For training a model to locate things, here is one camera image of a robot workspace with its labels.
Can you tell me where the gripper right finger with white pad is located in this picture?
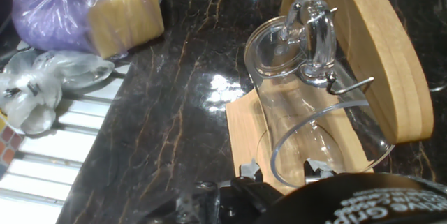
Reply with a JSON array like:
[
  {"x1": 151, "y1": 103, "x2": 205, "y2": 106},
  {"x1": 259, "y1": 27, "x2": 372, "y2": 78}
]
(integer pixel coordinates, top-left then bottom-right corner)
[{"x1": 303, "y1": 159, "x2": 336, "y2": 185}]

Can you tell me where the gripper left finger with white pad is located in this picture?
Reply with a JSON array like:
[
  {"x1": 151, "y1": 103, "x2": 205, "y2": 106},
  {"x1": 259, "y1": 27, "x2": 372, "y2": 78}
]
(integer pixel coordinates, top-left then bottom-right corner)
[{"x1": 232, "y1": 159, "x2": 284, "y2": 204}]

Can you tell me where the clear glass cup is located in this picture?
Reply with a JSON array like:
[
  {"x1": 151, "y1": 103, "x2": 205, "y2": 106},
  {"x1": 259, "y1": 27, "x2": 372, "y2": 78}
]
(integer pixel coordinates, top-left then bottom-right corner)
[{"x1": 243, "y1": 0, "x2": 395, "y2": 189}]

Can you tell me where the wooden cup rack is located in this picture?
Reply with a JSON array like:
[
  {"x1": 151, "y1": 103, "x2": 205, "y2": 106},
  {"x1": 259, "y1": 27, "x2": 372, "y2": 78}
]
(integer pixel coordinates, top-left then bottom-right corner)
[{"x1": 225, "y1": 0, "x2": 435, "y2": 197}]

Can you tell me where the dark marble board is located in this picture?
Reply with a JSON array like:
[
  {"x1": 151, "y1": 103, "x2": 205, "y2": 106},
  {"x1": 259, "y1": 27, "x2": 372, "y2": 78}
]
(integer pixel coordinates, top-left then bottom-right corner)
[{"x1": 55, "y1": 0, "x2": 447, "y2": 224}]

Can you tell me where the clear crumpled plastic bag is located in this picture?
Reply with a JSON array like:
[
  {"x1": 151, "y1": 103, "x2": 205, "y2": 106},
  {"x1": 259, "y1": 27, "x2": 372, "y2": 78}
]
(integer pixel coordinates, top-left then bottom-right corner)
[{"x1": 0, "y1": 48, "x2": 115, "y2": 136}]

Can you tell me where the Rubik's cube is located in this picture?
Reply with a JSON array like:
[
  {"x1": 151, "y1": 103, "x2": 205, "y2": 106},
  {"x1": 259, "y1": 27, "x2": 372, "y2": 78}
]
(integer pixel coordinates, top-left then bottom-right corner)
[{"x1": 0, "y1": 112, "x2": 25, "y2": 179}]

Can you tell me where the purple bag yellow sponge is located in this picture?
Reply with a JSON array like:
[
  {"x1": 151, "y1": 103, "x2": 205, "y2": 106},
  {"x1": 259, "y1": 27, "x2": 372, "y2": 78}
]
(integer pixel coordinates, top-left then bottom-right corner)
[{"x1": 12, "y1": 0, "x2": 165, "y2": 60}]

